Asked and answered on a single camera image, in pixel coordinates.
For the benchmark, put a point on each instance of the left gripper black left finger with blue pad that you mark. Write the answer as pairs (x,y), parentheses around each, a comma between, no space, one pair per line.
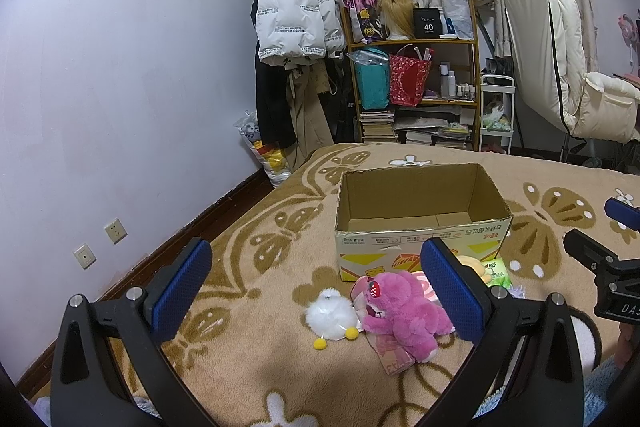
(87,386)

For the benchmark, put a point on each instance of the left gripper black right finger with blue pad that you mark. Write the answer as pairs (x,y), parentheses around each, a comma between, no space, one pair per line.
(524,368)

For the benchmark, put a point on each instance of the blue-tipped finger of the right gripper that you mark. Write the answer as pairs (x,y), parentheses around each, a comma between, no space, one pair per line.
(623,213)

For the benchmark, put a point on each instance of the green tissue pack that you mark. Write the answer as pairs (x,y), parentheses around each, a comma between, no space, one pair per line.
(495,273)

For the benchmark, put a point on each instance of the yellow dog plush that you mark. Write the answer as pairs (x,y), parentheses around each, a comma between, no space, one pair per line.
(477,267)

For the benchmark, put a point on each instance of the pink tissue pack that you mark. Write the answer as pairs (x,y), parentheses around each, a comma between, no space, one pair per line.
(393,358)

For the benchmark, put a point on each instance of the pink strawberry bear plush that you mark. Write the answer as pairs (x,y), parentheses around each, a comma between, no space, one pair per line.
(396,306)

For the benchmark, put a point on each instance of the white fluffy chick plush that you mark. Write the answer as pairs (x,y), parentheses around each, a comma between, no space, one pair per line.
(332,317)

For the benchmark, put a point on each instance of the purple anime doll plush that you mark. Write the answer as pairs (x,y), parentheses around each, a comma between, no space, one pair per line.
(517,291)

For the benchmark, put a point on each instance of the pink swirl lollipop plush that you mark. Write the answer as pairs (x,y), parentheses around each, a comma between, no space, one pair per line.
(428,290)

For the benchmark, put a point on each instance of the person's right hand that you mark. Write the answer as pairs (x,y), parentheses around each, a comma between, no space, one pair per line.
(625,345)

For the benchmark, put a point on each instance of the beige patterned carpet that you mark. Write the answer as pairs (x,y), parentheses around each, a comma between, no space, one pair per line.
(247,355)

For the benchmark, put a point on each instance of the white utility cart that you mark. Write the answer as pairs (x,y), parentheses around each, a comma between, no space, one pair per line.
(497,113)

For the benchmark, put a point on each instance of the white reclining chair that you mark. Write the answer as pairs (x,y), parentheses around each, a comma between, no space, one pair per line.
(554,78)

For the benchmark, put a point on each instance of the open cardboard box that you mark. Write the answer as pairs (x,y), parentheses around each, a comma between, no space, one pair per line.
(385,215)

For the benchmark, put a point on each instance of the red shopping bag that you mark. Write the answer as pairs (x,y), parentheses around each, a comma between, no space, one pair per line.
(409,70)

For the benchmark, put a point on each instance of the wooden shelf unit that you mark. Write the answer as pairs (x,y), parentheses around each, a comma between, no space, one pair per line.
(429,81)

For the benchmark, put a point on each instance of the stack of books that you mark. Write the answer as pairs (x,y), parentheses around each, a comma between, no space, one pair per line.
(377,126)

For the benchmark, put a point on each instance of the black box numbered 40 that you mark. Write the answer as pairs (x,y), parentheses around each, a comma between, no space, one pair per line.
(427,23)

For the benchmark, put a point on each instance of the teal bag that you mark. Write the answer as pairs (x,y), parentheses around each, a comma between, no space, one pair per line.
(372,69)

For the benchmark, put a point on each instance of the plastic bag of toys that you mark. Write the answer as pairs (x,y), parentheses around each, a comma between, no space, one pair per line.
(270,156)

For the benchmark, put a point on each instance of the blonde wig head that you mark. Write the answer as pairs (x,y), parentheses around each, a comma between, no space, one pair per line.
(397,18)

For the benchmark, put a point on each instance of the khaki trench coat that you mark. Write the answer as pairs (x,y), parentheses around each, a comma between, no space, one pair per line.
(311,129)

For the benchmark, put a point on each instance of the white puffer jacket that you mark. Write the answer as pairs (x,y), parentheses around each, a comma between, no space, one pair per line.
(294,33)

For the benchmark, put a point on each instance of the lower wall socket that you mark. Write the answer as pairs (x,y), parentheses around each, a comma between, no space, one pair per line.
(84,256)

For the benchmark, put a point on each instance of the wall socket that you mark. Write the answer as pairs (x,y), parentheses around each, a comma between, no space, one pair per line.
(84,256)
(115,231)

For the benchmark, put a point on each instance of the upper wall socket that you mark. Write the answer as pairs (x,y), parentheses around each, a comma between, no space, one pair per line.
(115,231)

